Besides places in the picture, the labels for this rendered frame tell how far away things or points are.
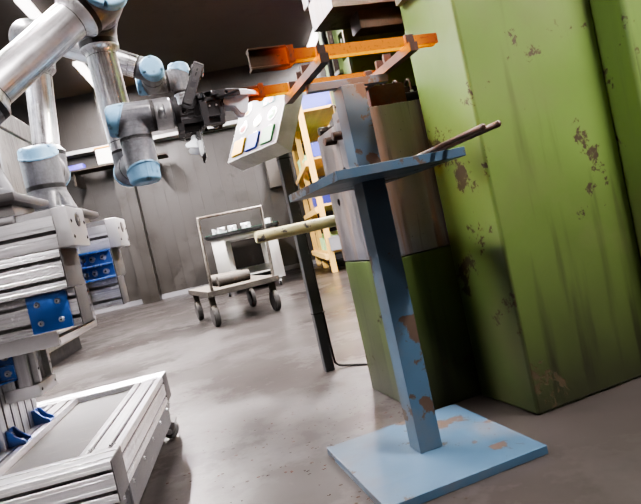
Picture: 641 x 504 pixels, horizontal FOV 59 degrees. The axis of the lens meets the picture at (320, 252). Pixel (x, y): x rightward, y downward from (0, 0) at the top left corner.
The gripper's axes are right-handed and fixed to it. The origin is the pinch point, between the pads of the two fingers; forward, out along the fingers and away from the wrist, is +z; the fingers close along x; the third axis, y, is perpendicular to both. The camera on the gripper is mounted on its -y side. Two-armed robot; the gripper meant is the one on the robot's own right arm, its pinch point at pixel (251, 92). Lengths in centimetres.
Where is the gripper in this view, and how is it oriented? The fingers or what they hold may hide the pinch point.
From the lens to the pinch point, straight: 147.4
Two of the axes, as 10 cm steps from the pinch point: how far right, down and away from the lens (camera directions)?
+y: 2.1, 9.8, 0.4
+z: 9.4, -2.2, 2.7
